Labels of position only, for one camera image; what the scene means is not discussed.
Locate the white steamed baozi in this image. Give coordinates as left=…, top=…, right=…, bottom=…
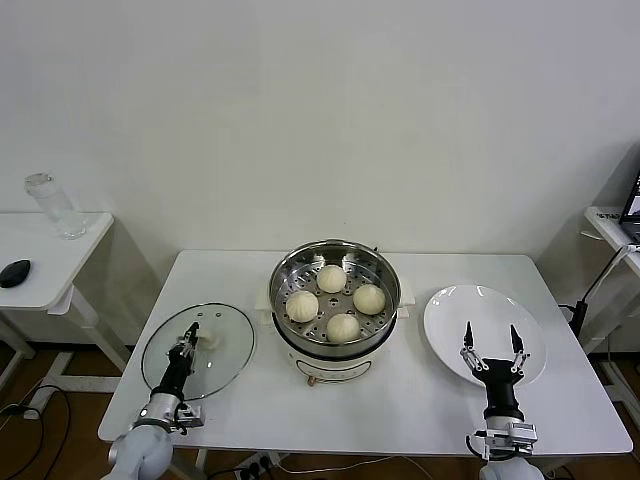
left=286, top=290, right=320, bottom=323
left=317, top=264, right=347, bottom=294
left=352, top=284, right=387, bottom=316
left=325, top=312, right=362, bottom=344

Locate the stainless steel steamer basket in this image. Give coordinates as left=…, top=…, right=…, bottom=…
left=256, top=239, right=417, bottom=354

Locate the black power adapter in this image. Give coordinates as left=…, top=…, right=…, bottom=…
left=569, top=299, right=587, bottom=337

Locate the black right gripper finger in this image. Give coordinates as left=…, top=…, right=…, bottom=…
left=508, top=324, right=531, bottom=375
left=459, top=320, right=485, bottom=375

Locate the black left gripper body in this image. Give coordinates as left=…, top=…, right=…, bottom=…
left=152, top=344, right=196, bottom=399

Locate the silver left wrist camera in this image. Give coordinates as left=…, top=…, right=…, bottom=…
left=172, top=403, right=206, bottom=434

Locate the black computer mouse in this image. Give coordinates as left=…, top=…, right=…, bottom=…
left=0, top=258, right=34, bottom=290

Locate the white round plate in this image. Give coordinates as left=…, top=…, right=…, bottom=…
left=423, top=284, right=549, bottom=391

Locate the white laptop cable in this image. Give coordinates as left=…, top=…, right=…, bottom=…
left=599, top=242, right=640, bottom=277

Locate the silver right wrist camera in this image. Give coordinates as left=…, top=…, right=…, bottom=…
left=487, top=422, right=539, bottom=454

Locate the black floor cable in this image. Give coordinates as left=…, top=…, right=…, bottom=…
left=0, top=383, right=72, bottom=480

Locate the clear glass jar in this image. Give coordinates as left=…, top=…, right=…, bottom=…
left=24, top=172, right=88, bottom=242

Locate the glass lid with white handle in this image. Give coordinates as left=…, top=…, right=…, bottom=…
left=141, top=301, right=256, bottom=401

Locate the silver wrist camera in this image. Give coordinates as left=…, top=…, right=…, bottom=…
left=172, top=403, right=206, bottom=434
left=487, top=422, right=539, bottom=454

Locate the white electric cooker pot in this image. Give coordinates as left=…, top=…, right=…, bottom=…
left=259, top=304, right=412, bottom=389

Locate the white side table with mouse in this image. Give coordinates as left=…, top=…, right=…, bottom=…
left=0, top=212, right=136, bottom=401

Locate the thin black adapter cable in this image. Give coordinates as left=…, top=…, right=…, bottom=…
left=581, top=247, right=627, bottom=305

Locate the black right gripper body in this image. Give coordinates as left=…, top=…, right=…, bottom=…
left=471, top=357, right=527, bottom=411

